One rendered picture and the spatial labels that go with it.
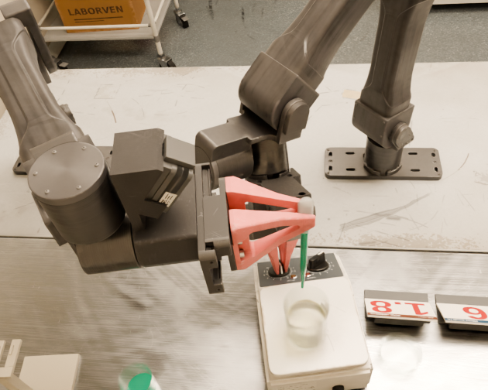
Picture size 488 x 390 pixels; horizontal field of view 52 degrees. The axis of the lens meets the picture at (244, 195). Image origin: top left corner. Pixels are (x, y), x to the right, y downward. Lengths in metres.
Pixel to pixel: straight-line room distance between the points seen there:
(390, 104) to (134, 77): 0.63
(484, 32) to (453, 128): 2.00
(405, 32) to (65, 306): 0.63
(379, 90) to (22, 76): 0.48
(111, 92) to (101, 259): 0.77
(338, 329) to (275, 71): 0.32
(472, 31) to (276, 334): 2.53
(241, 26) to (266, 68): 2.42
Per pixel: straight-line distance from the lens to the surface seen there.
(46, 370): 0.80
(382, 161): 0.88
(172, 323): 0.77
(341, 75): 1.12
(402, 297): 0.77
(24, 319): 0.86
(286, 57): 0.59
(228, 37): 2.94
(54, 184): 0.38
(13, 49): 0.59
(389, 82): 0.76
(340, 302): 0.67
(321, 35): 0.59
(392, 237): 0.83
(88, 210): 0.38
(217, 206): 0.41
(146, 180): 0.36
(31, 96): 0.55
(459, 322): 0.73
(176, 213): 0.41
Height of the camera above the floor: 1.58
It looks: 50 degrees down
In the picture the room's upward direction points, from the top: 9 degrees counter-clockwise
